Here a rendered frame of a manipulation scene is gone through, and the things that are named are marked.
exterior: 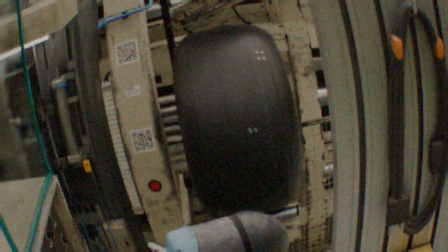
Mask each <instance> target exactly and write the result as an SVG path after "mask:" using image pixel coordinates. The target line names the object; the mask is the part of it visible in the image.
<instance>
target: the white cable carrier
mask: <svg viewBox="0 0 448 252"><path fill-rule="evenodd" d="M112 84H113V83H112V78H111V77H110V78H109V79H108V82H107V81H106V80H105V82H104V80H103V82H102V88H103V87H106V86H108V85H112ZM102 92H104V93H103V96H104V98H103V100H104V102H105V110H106V111H107V112H106V113H107V115H108V124H109V125H110V126H109V128H110V130H111V134H112V139H113V146H114V148H115V149H114V150H115V153H116V157H117V161H118V165H119V168H120V170H121V173H122V176H123V178H124V183H125V186H126V190H127V191H128V192H127V193H128V195H129V198H130V200H131V203H132V206H133V209H135V208H136V209H139V208H143V204H142V201H141V197H140V194H139V192H138V190H137V186H136V182H135V178H134V176H133V175H134V174H133V172H132V169H131V167H130V164H129V160H128V155H127V151H126V147H125V144H124V142H123V137H122V128H121V124H120V123H119V122H120V120H119V119H118V114H117V111H118V110H117V105H116V101H115V95H114V91H113V89H108V90H104V91H102Z"/></svg>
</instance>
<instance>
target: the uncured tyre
mask: <svg viewBox="0 0 448 252"><path fill-rule="evenodd" d="M217 48H221V49H217ZM210 49H216V50H210ZM205 50H210V51H205ZM253 50H262V51H264V52H265V54H266V55H267V58H268V61H257V59H255V55H254V51H253ZM199 51H205V52H199ZM196 52H199V53H196ZM173 53H174V55H173V74H172V79H173V87H174V94H175V101H176V108H177V114H178V121H179V126H180V132H181V138H182V143H183V149H184V154H185V159H186V164H187V165H188V169H189V173H190V177H191V181H192V185H193V189H194V191H195V192H196V195H197V197H198V200H199V203H200V205H201V208H202V210H203V211H205V212H207V213H209V214H210V215H212V216H213V217H215V218H217V219H219V218H222V217H225V216H228V215H231V214H233V213H237V212H241V211H257V212H261V213H263V212H269V211H274V210H279V209H281V208H283V207H285V206H287V205H288V204H289V203H290V202H291V201H292V200H293V199H294V198H295V197H296V195H297V194H298V193H299V191H300V186H301V179H302V175H301V161H302V156H301V146H300V138H299V130H298V121H297V116H296V111H295V105H294V100H293V95H292V90H291V85H290V81H289V78H288V77H287V73H286V70H285V66H284V63H283V60H282V58H281V57H280V54H279V51H278V49H277V46H276V43H275V40H273V38H272V36H271V35H270V34H268V33H267V32H265V31H264V30H262V29H261V28H259V27H257V26H256V25H248V24H244V25H233V26H228V27H222V28H217V29H212V30H206V31H201V32H195V33H192V34H190V35H188V36H185V37H183V38H182V40H181V41H180V42H179V43H178V44H177V45H176V47H175V48H174V51H173ZM257 124H258V125H259V130H260V135H253V136H248V134H247V128H246V126H250V125H257Z"/></svg>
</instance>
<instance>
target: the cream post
mask: <svg viewBox="0 0 448 252"><path fill-rule="evenodd" d="M103 4H104V5H103V7H104V16H105V17H104V18H105V21H107V20H109V19H112V18H115V17H117V16H119V15H121V14H122V13H123V11H127V10H128V12H131V11H133V10H136V9H140V8H144V7H145V4H144V0H103ZM145 12H146V10H145V11H141V12H137V13H133V14H131V15H129V16H128V17H127V18H126V19H123V20H122V18H123V17H122V18H120V19H118V20H116V21H113V22H110V23H108V24H106V25H105V27H106V29H105V30H106V36H107V38H106V40H107V45H108V52H109V53H108V55H109V62H110V69H111V76H112V83H113V87H114V88H113V91H114V94H115V101H116V105H117V109H118V111H117V113H118V117H119V120H120V124H121V128H122V136H123V140H124V144H125V147H126V151H127V154H128V158H129V163H130V167H131V169H132V171H133V174H134V178H135V182H136V186H137V190H138V192H139V194H140V197H141V200H142V204H143V208H144V209H145V210H146V214H147V217H148V221H149V223H150V225H151V228H152V231H153V235H154V236H155V238H156V241H157V244H158V245H159V246H160V247H162V248H166V247H165V239H166V238H165V237H166V235H167V234H168V233H169V232H170V231H175V230H177V229H179V230H180V229H181V228H182V227H183V219H182V215H181V212H182V197H181V196H180V191H179V187H178V182H177V178H176V177H175V174H174V168H173V164H172V159H171V155H170V149H169V147H168V145H167V141H166V136H165V131H164V126H163V122H162V116H161V112H160V107H159V104H160V103H159V99H158V93H157V89H156V84H155V81H156V80H155V75H154V72H153V63H152V59H151V51H150V43H149V35H148V28H147V21H146V14H145ZM105 21H104V22H105ZM135 38H137V42H138V43H137V46H138V49H139V50H138V53H139V57H140V58H139V60H138V61H136V62H133V63H128V64H124V65H123V66H118V65H117V62H116V60H117V58H116V55H115V54H116V51H115V45H117V44H121V43H122V42H126V41H131V40H133V39H135ZM135 85H139V87H140V91H141V94H138V95H134V96H133V97H129V98H126V93H125V88H130V87H135ZM148 127H151V129H152V133H153V139H154V142H155V144H156V147H157V150H152V151H147V152H142V153H137V154H134V149H133V146H132V142H131V138H130V134H129V131H133V130H137V129H143V128H148ZM153 181H155V182H156V183H158V184H159V189H158V190H153V189H152V188H151V182H153Z"/></svg>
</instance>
